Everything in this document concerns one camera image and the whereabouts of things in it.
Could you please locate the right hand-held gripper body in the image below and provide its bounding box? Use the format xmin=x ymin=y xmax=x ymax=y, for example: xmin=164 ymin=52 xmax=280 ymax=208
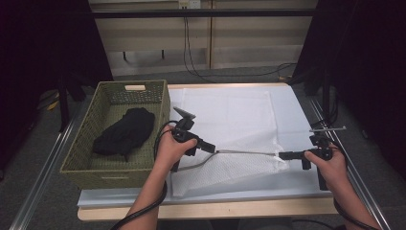
xmin=301 ymin=126 xmax=348 ymax=192

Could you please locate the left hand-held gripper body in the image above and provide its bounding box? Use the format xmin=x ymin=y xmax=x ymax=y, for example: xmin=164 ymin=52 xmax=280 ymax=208
xmin=170 ymin=106 xmax=202 ymax=173

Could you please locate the white mesh laundry bag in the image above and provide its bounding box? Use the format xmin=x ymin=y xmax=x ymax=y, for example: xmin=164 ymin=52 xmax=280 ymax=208
xmin=170 ymin=89 xmax=290 ymax=198

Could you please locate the black garment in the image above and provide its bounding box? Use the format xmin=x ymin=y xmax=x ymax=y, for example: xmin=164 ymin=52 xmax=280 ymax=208
xmin=92 ymin=106 xmax=156 ymax=162

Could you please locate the green woven basket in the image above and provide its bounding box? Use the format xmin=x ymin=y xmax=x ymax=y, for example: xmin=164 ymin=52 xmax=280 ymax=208
xmin=59 ymin=80 xmax=171 ymax=190

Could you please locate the person's left hand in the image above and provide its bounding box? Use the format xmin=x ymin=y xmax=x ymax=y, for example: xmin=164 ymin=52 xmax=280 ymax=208
xmin=154 ymin=133 xmax=198 ymax=173

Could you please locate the person's right hand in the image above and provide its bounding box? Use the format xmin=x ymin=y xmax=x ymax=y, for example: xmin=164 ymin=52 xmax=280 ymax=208
xmin=304 ymin=147 xmax=348 ymax=194

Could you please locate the white textured cloth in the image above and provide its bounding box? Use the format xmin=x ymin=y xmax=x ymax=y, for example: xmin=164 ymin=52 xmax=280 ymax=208
xmin=77 ymin=84 xmax=343 ymax=209

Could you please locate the dark curtain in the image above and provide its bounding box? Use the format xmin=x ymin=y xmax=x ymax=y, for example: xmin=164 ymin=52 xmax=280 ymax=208
xmin=291 ymin=0 xmax=406 ymax=180
xmin=0 ymin=0 xmax=114 ymax=173

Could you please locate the black metal stand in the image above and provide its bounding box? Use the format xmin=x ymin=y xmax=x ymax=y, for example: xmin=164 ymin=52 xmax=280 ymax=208
xmin=56 ymin=71 xmax=87 ymax=133

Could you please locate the black horizontal bar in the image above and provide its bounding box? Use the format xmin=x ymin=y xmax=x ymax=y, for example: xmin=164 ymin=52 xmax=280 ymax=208
xmin=90 ymin=9 xmax=317 ymax=18

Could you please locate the black floor cable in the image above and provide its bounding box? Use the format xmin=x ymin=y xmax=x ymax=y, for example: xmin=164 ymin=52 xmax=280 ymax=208
xmin=309 ymin=92 xmax=340 ymax=128

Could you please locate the metal floor rail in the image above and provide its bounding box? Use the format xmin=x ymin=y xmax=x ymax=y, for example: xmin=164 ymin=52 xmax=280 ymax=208
xmin=9 ymin=99 xmax=94 ymax=230
xmin=307 ymin=95 xmax=392 ymax=230

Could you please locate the black wall cable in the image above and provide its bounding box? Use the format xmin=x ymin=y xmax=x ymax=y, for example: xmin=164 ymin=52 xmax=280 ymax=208
xmin=186 ymin=16 xmax=212 ymax=82
xmin=182 ymin=16 xmax=298 ymax=84

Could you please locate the white wall socket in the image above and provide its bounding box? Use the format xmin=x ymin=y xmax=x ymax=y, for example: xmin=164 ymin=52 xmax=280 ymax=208
xmin=177 ymin=0 xmax=202 ymax=10

